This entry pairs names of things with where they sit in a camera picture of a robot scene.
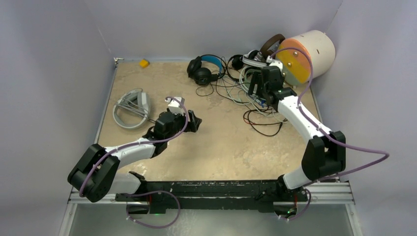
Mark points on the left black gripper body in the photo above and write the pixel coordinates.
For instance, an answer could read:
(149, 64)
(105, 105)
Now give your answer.
(179, 122)

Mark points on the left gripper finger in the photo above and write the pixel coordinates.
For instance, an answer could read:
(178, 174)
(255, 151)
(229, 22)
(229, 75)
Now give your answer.
(193, 120)
(192, 127)

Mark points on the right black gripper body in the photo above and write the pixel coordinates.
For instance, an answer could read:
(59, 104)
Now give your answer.
(263, 89)

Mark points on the white grey headphones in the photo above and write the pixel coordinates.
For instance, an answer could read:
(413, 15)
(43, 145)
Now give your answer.
(135, 101)

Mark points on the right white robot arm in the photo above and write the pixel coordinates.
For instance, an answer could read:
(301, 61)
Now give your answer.
(322, 156)

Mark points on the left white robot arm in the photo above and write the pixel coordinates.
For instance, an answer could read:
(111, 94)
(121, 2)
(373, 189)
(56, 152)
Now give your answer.
(94, 175)

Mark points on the mint green headphones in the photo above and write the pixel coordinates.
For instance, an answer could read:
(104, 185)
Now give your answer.
(245, 77)

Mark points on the white black headphones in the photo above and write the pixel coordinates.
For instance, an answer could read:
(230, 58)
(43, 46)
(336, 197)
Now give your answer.
(254, 58)

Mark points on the small black on-ear headphones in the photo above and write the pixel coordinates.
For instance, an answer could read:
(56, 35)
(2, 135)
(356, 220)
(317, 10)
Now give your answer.
(235, 62)

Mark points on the brown headphones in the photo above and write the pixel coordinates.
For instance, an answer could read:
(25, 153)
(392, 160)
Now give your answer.
(275, 40)

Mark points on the black blue headphones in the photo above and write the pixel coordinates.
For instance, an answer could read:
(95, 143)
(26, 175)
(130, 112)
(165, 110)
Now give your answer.
(202, 75)

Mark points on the round pastel drawer cabinet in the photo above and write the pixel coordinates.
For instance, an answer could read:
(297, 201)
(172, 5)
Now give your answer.
(312, 51)

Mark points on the small yellow block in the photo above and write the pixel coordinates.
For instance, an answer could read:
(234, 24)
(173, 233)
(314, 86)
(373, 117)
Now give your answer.
(144, 63)

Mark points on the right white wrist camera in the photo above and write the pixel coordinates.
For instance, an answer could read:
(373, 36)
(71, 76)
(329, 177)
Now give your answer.
(270, 61)

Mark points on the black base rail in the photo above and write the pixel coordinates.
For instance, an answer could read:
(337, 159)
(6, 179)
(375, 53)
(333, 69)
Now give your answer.
(265, 196)

